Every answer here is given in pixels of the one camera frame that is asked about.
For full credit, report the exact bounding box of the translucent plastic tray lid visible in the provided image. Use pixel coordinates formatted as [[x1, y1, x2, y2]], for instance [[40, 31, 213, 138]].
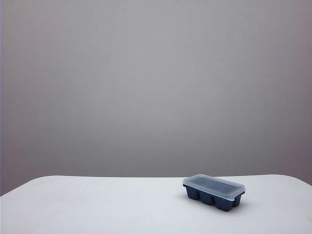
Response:
[[182, 174, 247, 202]]

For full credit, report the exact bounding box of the dark blue ice cube tray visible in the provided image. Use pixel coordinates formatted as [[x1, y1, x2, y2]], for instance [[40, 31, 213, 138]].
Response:
[[183, 184, 246, 212]]

